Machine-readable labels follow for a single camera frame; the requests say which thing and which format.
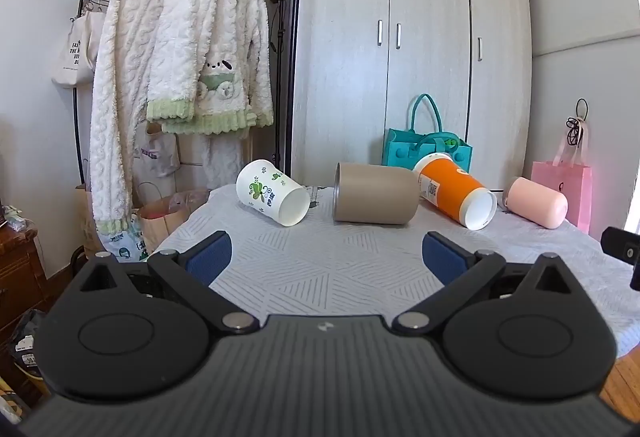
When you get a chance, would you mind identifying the white and green fleece jacket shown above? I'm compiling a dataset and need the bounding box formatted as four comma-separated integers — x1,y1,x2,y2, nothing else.
146,0,275,137

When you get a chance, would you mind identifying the teal felt tote bag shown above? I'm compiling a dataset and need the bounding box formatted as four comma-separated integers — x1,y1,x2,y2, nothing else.
382,93,473,179

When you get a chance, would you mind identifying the pink paper gift bag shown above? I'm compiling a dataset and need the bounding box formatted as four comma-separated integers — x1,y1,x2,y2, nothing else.
530,114,594,236

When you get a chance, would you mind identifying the white canvas tote bag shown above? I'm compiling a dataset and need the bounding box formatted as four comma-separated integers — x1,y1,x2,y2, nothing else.
51,0,111,90

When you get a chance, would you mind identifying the orange and white cup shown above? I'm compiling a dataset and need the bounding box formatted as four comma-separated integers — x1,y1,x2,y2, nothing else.
413,152,498,231

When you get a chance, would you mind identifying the small white printed bag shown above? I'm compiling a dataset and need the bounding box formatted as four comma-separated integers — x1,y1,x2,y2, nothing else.
134,121,181,179

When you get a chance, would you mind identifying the pink cup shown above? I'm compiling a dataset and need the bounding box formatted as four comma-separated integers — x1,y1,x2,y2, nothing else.
502,176,570,230

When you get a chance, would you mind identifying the white cup with green print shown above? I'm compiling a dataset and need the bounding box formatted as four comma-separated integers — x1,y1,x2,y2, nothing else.
236,160,312,228

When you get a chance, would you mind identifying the taupe cup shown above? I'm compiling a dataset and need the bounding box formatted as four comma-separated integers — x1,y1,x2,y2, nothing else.
332,162,420,225

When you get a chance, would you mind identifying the light grey wardrobe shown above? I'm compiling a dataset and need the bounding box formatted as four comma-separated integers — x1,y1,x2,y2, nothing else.
291,0,534,194

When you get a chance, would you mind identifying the green printed plastic bag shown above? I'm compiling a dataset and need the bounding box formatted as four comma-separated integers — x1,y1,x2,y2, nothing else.
96,214,152,264

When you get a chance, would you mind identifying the white patterned table cloth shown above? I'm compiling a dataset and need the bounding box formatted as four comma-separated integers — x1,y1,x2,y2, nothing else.
149,184,640,359

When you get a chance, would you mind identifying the black clothes rack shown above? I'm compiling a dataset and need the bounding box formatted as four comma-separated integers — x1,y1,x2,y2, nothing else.
72,0,307,190

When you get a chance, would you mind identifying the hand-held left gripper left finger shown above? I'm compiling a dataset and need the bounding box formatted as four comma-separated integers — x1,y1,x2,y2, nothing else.
67,231,261,334

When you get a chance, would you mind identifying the brown paper bag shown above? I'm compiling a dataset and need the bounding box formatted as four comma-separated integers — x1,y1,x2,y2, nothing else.
137,181,211,254

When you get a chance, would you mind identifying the dark wooden cabinet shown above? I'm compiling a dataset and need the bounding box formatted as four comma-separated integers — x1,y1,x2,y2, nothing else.
0,216,50,335

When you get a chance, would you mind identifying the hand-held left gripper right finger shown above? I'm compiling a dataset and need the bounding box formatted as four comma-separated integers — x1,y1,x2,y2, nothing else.
392,231,576,336

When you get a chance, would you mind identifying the white fleece robe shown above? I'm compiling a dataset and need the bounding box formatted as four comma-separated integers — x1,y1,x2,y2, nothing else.
89,0,176,238

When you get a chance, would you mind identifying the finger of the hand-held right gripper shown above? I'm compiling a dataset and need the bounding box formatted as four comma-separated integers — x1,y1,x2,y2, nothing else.
601,226,640,292

